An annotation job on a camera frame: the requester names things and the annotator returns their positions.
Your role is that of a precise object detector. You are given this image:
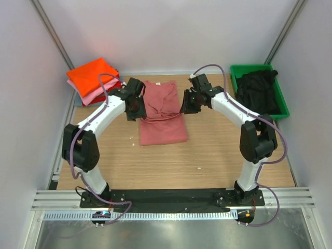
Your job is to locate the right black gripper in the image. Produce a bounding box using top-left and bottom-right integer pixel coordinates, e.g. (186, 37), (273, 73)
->
(179, 90), (201, 115)

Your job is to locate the dusty pink t shirt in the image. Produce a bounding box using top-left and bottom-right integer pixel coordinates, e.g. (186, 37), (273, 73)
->
(140, 80), (188, 146)

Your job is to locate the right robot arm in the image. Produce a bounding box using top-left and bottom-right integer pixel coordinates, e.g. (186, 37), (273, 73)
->
(180, 74), (278, 205)

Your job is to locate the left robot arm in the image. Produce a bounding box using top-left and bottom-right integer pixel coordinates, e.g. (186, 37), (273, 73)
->
(62, 78), (147, 208)

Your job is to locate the red folded t shirt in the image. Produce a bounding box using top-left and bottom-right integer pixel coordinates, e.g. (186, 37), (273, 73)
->
(81, 79), (121, 106)

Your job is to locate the light pink folded t shirt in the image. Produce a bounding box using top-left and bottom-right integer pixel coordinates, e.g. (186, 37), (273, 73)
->
(67, 75), (121, 106)

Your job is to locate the green plastic bin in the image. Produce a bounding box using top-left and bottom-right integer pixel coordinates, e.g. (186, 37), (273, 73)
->
(230, 64), (289, 121)

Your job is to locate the orange folded t shirt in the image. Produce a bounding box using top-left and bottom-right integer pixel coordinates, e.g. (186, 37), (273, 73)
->
(66, 58), (120, 97)

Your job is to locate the black t shirt in bin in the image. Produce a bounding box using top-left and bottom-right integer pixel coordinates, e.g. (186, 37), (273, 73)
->
(236, 70), (281, 115)

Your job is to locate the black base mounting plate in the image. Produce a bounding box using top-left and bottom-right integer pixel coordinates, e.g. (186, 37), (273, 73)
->
(79, 188), (266, 214)

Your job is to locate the right aluminium frame post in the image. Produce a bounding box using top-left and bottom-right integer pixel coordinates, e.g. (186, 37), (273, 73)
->
(264, 0), (308, 64)

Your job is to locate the white slotted cable duct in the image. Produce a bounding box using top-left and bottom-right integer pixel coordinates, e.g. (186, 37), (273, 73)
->
(43, 210), (238, 222)

